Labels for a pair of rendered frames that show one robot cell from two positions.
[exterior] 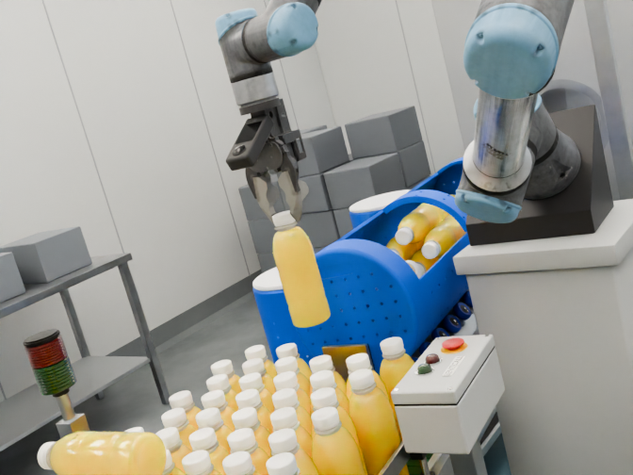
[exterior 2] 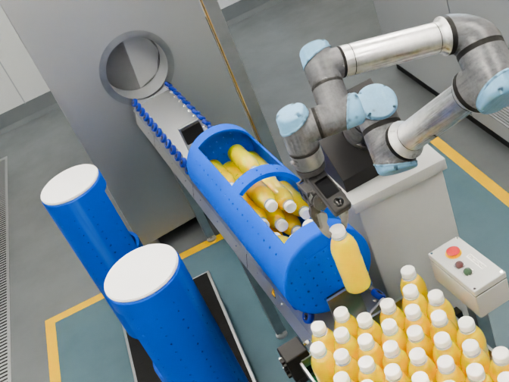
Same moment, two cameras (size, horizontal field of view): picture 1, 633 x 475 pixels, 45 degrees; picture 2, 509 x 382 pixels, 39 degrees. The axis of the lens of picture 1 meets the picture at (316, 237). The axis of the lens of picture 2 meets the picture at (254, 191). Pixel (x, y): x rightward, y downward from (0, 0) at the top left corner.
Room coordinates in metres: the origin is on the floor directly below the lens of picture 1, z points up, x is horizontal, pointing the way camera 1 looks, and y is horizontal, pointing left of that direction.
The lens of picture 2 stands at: (0.38, 1.12, 2.48)
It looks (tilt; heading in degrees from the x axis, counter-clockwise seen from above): 33 degrees down; 317
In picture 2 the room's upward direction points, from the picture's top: 24 degrees counter-clockwise
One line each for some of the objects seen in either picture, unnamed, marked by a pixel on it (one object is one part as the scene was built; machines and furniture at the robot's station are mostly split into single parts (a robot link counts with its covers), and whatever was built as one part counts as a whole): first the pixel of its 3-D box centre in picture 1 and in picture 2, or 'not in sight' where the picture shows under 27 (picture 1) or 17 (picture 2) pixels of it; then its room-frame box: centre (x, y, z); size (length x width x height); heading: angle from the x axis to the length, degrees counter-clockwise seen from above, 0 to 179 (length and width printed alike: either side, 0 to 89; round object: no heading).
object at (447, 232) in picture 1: (444, 237); (277, 193); (1.82, -0.30, 1.11); 0.19 x 0.07 x 0.07; 148
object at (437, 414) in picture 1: (450, 390); (468, 275); (1.11, -0.14, 1.05); 0.20 x 0.10 x 0.10; 148
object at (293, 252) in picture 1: (299, 271); (348, 259); (1.32, 0.05, 1.24); 0.07 x 0.07 x 0.19
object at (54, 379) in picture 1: (54, 374); not in sight; (1.30, 0.51, 1.18); 0.06 x 0.06 x 0.05
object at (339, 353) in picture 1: (353, 372); (345, 305); (1.44, 0.00, 0.99); 0.10 x 0.02 x 0.12; 58
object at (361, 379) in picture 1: (361, 379); (435, 296); (1.14, -0.01, 1.09); 0.04 x 0.04 x 0.02
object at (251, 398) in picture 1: (248, 399); (391, 348); (1.18, 0.18, 1.09); 0.04 x 0.04 x 0.02
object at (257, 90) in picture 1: (254, 91); (306, 158); (1.34, 0.04, 1.57); 0.08 x 0.08 x 0.05
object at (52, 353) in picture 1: (46, 351); not in sight; (1.30, 0.51, 1.23); 0.06 x 0.06 x 0.04
